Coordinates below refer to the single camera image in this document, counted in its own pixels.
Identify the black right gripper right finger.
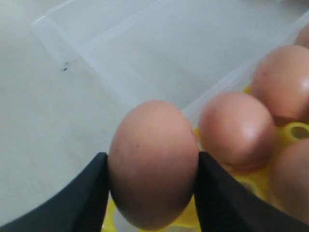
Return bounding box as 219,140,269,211
194,152,309,232

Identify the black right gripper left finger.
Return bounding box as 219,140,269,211
0,152,109,232

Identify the yellow plastic egg tray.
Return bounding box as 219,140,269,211
101,122,309,232

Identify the brown egg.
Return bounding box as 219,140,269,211
108,100,198,231
198,91,277,173
294,24,309,49
269,139,309,224
251,45,309,125

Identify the clear plastic storage box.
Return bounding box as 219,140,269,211
31,0,309,124

